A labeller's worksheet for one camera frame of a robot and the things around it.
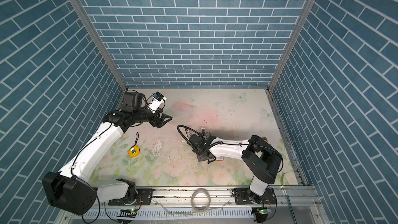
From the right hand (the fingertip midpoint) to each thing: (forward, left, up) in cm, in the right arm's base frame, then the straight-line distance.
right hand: (201, 154), depth 88 cm
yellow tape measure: (-2, +38, +3) cm, 38 cm away
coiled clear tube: (-21, +2, -1) cm, 21 cm away
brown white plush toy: (+13, -38, 0) cm, 40 cm away
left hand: (+10, +18, +24) cm, 32 cm away
